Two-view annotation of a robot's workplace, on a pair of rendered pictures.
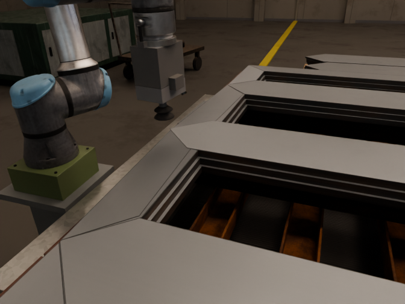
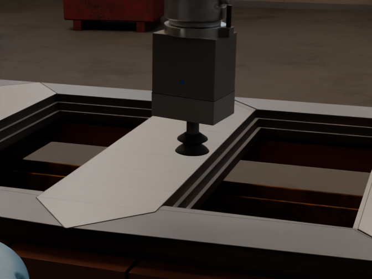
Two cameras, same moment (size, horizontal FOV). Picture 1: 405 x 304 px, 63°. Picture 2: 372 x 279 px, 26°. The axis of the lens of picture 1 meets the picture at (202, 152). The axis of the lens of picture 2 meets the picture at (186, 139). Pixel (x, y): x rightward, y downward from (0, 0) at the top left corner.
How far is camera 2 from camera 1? 127 cm
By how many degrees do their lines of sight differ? 85
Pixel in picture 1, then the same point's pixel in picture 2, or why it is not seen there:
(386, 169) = (212, 127)
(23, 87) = (10, 269)
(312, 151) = (169, 148)
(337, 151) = (169, 138)
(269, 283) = not seen: outside the picture
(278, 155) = (180, 163)
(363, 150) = (166, 129)
